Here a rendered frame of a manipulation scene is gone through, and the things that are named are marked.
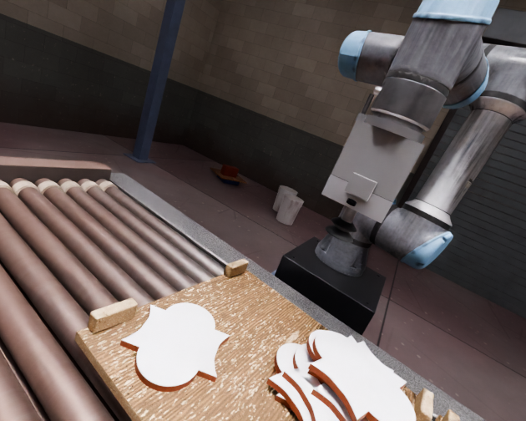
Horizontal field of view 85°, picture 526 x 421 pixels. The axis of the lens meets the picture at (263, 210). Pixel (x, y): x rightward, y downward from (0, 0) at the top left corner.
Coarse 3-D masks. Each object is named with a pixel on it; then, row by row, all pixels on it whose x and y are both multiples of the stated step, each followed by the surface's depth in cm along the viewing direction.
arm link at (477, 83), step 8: (480, 64) 36; (488, 64) 39; (472, 72) 35; (480, 72) 37; (464, 80) 36; (472, 80) 37; (480, 80) 38; (456, 88) 37; (464, 88) 38; (472, 88) 39; (480, 88) 40; (448, 96) 40; (456, 96) 40; (464, 96) 40; (472, 96) 41; (448, 104) 43; (456, 104) 42; (464, 104) 43
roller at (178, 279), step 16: (64, 192) 74; (80, 192) 74; (96, 208) 70; (112, 224) 66; (128, 240) 63; (144, 256) 60; (160, 256) 60; (160, 272) 58; (176, 272) 57; (176, 288) 56
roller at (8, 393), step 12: (0, 360) 32; (0, 372) 31; (12, 372) 32; (0, 384) 30; (12, 384) 30; (0, 396) 29; (12, 396) 29; (24, 396) 30; (0, 408) 28; (12, 408) 28; (24, 408) 29; (0, 420) 27; (12, 420) 27; (24, 420) 28; (36, 420) 28
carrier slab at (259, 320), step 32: (192, 288) 52; (224, 288) 55; (256, 288) 59; (128, 320) 41; (224, 320) 47; (256, 320) 50; (288, 320) 53; (96, 352) 35; (128, 352) 36; (224, 352) 41; (256, 352) 44; (128, 384) 32; (192, 384) 35; (224, 384) 37; (256, 384) 38; (160, 416) 31; (192, 416) 32; (224, 416) 33; (256, 416) 34; (288, 416) 36
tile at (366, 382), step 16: (320, 336) 42; (336, 336) 44; (320, 352) 39; (336, 352) 40; (352, 352) 42; (368, 352) 43; (320, 368) 36; (336, 368) 37; (352, 368) 38; (368, 368) 40; (384, 368) 41; (336, 384) 35; (352, 384) 36; (368, 384) 37; (384, 384) 38; (400, 384) 39; (352, 400) 34; (368, 400) 34; (384, 400) 35; (400, 400) 36; (352, 416) 32; (368, 416) 33; (384, 416) 33; (400, 416) 34
